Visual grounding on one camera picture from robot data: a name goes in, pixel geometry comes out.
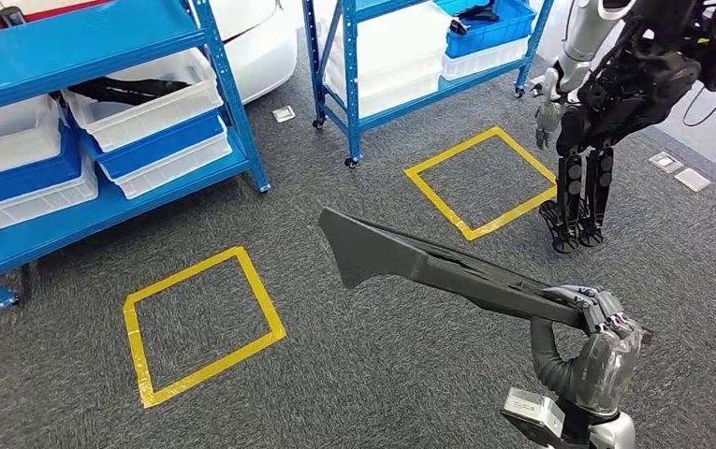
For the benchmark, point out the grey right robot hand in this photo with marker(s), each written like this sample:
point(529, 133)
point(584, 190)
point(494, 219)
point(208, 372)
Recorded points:
point(605, 372)

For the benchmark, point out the black plastic plate bracket part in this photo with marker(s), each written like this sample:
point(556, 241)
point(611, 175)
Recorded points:
point(370, 248)

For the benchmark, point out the blue metal shelf rack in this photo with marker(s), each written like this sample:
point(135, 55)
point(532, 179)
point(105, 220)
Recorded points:
point(84, 43)
point(351, 93)

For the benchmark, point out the yellow floor tape square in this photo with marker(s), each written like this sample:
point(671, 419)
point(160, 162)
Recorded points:
point(137, 353)
point(470, 233)

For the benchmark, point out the silver floor socket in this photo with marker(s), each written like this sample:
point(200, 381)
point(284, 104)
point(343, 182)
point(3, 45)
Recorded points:
point(666, 162)
point(284, 114)
point(692, 180)

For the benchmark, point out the black and silver humanoid robot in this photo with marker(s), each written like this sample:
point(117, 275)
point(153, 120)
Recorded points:
point(630, 87)

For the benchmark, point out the white car with red stripe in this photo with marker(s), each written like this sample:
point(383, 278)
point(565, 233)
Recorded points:
point(258, 49)

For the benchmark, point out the black cylindrical post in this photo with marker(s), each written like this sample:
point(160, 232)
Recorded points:
point(10, 17)

